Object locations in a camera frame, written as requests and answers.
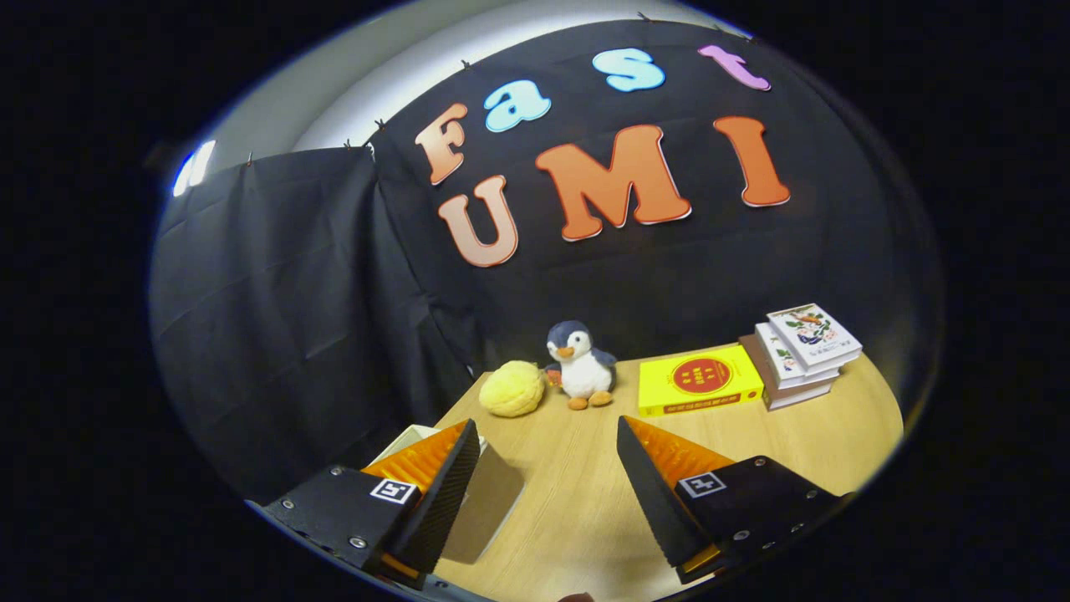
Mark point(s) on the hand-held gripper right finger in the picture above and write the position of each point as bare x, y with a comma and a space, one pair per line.
652, 502

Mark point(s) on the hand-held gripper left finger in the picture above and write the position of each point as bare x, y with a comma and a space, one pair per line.
443, 510

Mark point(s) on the beige fabric storage box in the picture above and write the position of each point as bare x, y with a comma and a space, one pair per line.
493, 502

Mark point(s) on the yellow book with red circle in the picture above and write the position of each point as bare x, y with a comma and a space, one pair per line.
700, 380

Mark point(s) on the yellow round plush toy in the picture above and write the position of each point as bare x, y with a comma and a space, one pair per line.
512, 390

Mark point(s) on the penguin plush toy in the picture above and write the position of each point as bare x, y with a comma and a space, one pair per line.
583, 372

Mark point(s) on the brown cover thick book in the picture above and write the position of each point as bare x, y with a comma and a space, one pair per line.
794, 395

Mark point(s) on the white thin book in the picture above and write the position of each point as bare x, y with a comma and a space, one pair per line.
782, 359

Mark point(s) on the black backdrop cloth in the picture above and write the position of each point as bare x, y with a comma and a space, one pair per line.
292, 318

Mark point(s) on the ceiling light panel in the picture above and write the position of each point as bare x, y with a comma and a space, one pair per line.
194, 167

